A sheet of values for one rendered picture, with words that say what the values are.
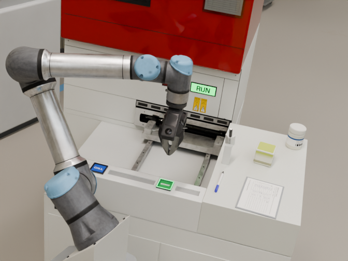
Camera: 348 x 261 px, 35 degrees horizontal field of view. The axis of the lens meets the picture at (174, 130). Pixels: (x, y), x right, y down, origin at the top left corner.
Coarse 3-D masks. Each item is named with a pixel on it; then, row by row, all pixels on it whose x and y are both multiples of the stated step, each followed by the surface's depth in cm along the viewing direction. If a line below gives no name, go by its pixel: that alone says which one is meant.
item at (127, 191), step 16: (96, 176) 202; (112, 176) 203; (128, 176) 205; (144, 176) 206; (96, 192) 205; (112, 192) 204; (128, 192) 202; (144, 192) 200; (160, 192) 198; (176, 192) 199; (192, 192) 201; (112, 208) 207; (128, 208) 205; (144, 208) 203; (160, 208) 201; (176, 208) 200; (192, 208) 198; (176, 224) 203; (192, 224) 201
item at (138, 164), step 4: (152, 140) 249; (148, 144) 246; (152, 144) 250; (144, 148) 243; (148, 148) 243; (144, 152) 240; (148, 152) 245; (140, 156) 237; (144, 156) 239; (140, 160) 234; (136, 164) 231; (140, 164) 234; (132, 168) 228; (136, 168) 229
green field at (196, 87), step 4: (192, 84) 244; (196, 84) 244; (200, 84) 243; (192, 88) 245; (196, 88) 244; (200, 88) 244; (204, 88) 244; (208, 88) 243; (212, 88) 243; (200, 92) 245; (204, 92) 244; (208, 92) 244; (212, 92) 243
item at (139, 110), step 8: (136, 112) 257; (144, 112) 256; (152, 112) 255; (160, 112) 254; (136, 120) 259; (192, 120) 252; (200, 120) 252; (216, 128) 250; (224, 128) 249; (200, 136) 254; (208, 136) 254
